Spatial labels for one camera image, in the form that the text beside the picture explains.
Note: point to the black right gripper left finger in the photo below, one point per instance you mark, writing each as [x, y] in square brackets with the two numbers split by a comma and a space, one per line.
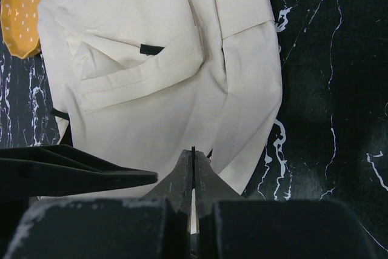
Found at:
[148, 221]

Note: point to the cream canvas student bag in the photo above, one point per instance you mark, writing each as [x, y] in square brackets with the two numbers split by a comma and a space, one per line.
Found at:
[139, 81]

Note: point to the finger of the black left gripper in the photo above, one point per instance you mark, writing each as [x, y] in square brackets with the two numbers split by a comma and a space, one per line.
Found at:
[61, 170]

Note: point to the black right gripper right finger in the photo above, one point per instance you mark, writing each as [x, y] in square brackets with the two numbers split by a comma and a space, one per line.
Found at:
[230, 226]

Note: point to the orange dotted plate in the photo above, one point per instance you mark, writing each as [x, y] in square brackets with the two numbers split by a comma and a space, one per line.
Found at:
[19, 20]

